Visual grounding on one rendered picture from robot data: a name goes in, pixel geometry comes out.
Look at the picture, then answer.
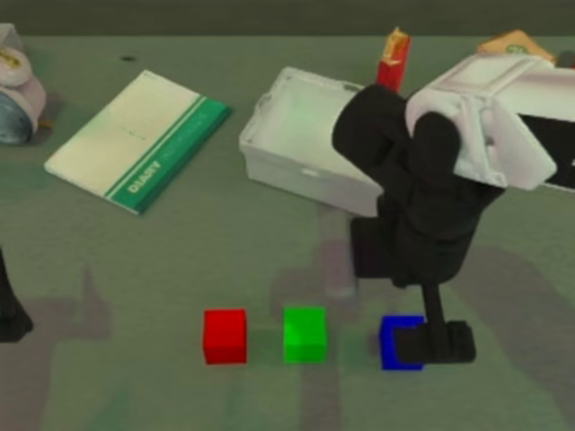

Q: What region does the white plush toy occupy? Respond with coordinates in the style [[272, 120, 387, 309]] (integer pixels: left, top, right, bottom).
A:
[[0, 23, 49, 131]]

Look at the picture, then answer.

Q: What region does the grey blue round object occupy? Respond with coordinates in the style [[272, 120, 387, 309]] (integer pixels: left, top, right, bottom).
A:
[[0, 88, 38, 145]]

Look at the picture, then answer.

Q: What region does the green cube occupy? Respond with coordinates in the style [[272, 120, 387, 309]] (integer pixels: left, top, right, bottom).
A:
[[282, 306, 327, 365]]

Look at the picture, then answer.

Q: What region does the blue cube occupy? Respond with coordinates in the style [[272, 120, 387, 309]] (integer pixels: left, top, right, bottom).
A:
[[379, 314, 426, 372]]

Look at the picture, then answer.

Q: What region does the red cube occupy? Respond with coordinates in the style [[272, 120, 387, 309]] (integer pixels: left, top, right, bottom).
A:
[[202, 308, 248, 365]]

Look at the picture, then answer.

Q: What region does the white and green diary book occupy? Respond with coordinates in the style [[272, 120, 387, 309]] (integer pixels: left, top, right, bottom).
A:
[[43, 69, 234, 218]]

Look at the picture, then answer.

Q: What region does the orange paper package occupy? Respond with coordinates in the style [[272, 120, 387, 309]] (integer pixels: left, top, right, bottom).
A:
[[475, 29, 557, 64]]

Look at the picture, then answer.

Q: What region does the white open plastic box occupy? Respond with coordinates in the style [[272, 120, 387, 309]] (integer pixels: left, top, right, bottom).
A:
[[238, 66, 385, 217]]

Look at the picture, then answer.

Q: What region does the red snack carton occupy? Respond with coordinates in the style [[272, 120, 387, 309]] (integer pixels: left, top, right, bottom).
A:
[[375, 27, 412, 91]]

